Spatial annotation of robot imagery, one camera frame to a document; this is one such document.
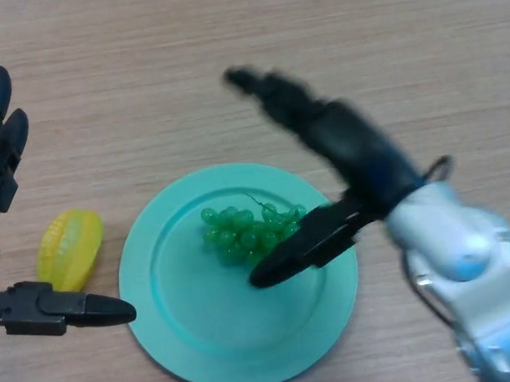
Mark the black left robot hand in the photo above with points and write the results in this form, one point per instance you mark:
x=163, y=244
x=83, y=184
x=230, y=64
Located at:
x=3, y=166

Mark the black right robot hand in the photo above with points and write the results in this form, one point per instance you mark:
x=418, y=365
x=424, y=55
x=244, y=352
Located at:
x=362, y=153

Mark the green grapes bunch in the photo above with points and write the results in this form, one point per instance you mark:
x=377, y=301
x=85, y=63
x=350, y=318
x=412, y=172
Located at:
x=240, y=235

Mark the teal round plate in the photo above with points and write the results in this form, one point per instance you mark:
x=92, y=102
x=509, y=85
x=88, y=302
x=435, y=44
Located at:
x=226, y=326

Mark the yellow starfruit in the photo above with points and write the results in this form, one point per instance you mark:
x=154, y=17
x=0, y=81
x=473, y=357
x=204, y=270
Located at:
x=70, y=247

